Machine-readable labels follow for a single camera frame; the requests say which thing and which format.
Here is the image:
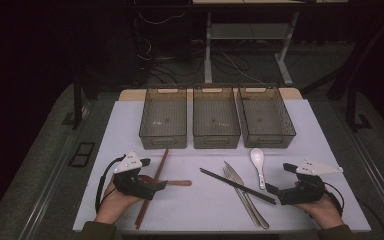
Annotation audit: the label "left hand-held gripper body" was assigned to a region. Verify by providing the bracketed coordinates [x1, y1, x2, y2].
[113, 151, 161, 201]

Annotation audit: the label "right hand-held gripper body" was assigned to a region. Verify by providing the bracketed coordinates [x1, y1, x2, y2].
[278, 159, 344, 205]

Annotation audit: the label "brown wooden spoon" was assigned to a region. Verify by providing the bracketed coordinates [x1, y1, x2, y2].
[139, 175, 193, 188]

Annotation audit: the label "black chopstick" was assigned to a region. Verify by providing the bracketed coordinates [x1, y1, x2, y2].
[199, 168, 277, 206]
[199, 167, 277, 205]

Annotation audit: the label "white ceramic spoon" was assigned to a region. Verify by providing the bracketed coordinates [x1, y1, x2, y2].
[249, 148, 267, 191]

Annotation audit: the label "silver metal forks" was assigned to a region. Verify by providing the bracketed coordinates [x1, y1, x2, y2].
[223, 160, 271, 230]

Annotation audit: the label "transparent grey plastic bin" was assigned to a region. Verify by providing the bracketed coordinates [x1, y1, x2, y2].
[236, 84, 297, 149]
[138, 85, 188, 150]
[192, 85, 242, 150]

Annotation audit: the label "metal fork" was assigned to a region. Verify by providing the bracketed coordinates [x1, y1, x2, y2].
[222, 165, 262, 228]

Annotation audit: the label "person's left hand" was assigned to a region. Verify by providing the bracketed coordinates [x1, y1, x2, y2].
[94, 181, 143, 225]

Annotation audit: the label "person's right hand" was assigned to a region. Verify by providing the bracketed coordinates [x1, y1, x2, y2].
[294, 194, 345, 230]

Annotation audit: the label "white table mat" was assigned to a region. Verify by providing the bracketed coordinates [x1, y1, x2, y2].
[72, 99, 372, 233]

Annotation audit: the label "black metal stand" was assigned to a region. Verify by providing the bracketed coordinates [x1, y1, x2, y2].
[301, 16, 384, 133]

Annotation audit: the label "left hand-held gripper cable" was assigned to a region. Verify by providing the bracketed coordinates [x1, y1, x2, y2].
[94, 154, 127, 214]

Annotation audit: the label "black floor outlet frame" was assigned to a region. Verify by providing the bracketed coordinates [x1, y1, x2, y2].
[67, 141, 96, 168]

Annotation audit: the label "metal floor rail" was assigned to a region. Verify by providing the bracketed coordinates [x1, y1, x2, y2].
[344, 128, 384, 228]
[18, 131, 83, 240]

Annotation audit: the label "bundle of floor cables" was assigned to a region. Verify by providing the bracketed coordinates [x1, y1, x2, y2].
[133, 11, 264, 86]

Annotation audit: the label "white desk frame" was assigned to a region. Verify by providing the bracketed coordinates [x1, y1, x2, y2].
[191, 0, 350, 87]

